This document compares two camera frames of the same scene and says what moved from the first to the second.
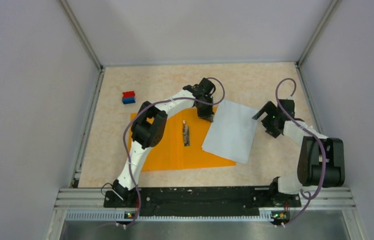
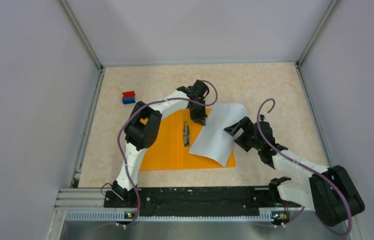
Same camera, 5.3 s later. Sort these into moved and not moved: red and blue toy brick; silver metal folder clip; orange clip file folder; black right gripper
Moved: black right gripper; orange clip file folder
Not moved: silver metal folder clip; red and blue toy brick
